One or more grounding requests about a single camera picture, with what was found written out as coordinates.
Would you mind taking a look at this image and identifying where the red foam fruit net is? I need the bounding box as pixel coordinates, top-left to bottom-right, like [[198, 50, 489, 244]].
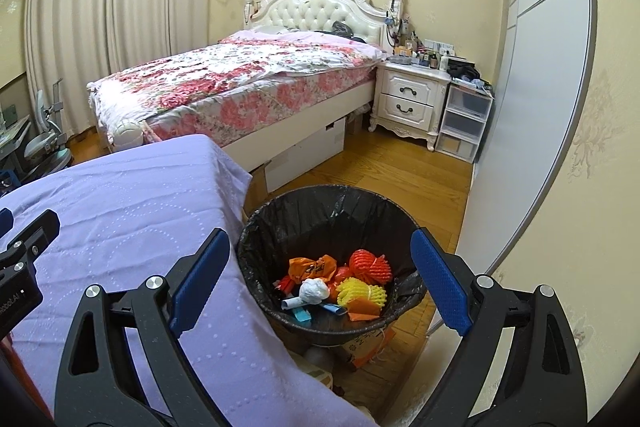
[[349, 249, 393, 286]]

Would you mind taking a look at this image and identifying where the black lined trash bin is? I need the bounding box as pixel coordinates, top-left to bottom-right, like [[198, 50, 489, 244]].
[[236, 185, 426, 347]]

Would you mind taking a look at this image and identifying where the white tissue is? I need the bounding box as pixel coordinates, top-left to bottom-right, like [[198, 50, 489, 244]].
[[298, 279, 331, 306]]

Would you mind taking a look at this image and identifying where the white sliding wardrobe door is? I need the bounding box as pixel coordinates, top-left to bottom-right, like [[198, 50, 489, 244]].
[[456, 0, 596, 274]]

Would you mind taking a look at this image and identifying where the white under-bed box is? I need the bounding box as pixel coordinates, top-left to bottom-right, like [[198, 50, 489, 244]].
[[265, 117, 346, 193]]

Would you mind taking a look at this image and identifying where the orange wrapper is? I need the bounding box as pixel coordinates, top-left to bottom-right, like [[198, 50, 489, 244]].
[[346, 297, 382, 322]]

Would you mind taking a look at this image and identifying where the floral bed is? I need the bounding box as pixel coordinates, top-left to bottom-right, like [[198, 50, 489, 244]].
[[88, 30, 385, 170]]

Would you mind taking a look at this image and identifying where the white nightstand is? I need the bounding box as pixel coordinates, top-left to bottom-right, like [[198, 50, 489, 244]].
[[368, 62, 451, 152]]

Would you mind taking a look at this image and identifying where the white teal tube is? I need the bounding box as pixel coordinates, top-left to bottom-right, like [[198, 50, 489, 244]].
[[321, 303, 347, 317]]

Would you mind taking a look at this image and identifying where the cardboard box under bin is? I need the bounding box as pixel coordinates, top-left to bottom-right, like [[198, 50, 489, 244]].
[[341, 327, 395, 369]]

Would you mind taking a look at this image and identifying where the plastic drawer unit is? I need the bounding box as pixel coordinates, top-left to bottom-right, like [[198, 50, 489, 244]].
[[435, 81, 494, 164]]

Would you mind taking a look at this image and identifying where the desk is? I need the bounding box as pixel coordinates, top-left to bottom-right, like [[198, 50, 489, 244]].
[[0, 116, 32, 182]]

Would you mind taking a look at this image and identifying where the red round wrapper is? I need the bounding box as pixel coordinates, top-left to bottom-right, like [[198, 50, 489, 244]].
[[328, 265, 352, 303]]

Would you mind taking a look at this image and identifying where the light blue tube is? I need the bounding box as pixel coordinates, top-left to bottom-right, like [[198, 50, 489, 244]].
[[281, 297, 311, 323]]

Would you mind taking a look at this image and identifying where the grey desk chair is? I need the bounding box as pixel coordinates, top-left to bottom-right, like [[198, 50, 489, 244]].
[[24, 78, 73, 182]]

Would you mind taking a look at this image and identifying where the white tufted headboard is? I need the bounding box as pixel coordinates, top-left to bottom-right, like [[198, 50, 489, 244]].
[[243, 0, 404, 50]]

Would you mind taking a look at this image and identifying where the yellow foam fruit net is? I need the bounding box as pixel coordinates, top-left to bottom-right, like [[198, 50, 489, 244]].
[[336, 277, 387, 308]]

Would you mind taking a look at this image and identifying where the purple table cloth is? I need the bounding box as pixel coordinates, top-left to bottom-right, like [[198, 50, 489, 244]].
[[1, 135, 369, 426]]

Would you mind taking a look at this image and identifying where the orange plastic bag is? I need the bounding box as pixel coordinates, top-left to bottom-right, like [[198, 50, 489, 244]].
[[288, 255, 337, 284]]

